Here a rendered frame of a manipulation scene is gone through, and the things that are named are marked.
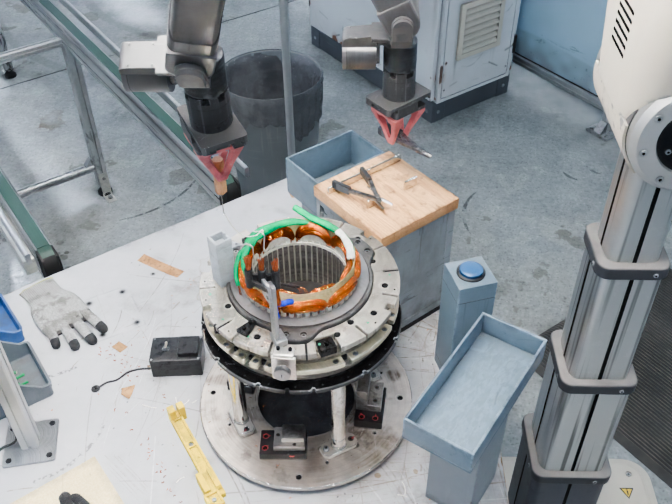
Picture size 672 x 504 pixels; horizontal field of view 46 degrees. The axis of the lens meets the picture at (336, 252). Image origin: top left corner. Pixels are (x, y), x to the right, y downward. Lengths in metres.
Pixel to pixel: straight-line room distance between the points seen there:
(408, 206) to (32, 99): 2.94
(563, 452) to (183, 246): 0.93
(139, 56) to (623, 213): 0.69
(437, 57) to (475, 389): 2.49
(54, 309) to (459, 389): 0.89
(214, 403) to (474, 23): 2.46
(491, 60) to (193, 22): 2.99
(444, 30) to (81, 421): 2.44
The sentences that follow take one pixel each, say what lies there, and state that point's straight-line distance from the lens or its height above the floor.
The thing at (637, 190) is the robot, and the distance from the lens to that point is 1.16.
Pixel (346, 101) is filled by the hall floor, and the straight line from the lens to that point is 3.86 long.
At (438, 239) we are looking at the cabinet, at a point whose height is 0.98.
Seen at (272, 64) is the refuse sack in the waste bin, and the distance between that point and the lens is 3.11.
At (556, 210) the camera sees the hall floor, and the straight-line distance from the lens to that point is 3.27.
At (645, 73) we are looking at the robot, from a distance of 1.00.
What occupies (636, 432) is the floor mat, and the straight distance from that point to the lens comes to 2.56.
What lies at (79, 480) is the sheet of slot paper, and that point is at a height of 0.78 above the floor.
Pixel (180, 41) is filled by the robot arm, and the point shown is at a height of 1.57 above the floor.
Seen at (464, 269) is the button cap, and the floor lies 1.04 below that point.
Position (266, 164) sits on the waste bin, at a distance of 2.95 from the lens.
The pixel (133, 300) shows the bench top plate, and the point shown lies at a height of 0.78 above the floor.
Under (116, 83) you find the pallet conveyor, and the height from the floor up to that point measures 0.74.
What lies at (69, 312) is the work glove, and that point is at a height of 0.80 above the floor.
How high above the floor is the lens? 1.97
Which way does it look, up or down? 41 degrees down
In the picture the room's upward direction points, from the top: 1 degrees counter-clockwise
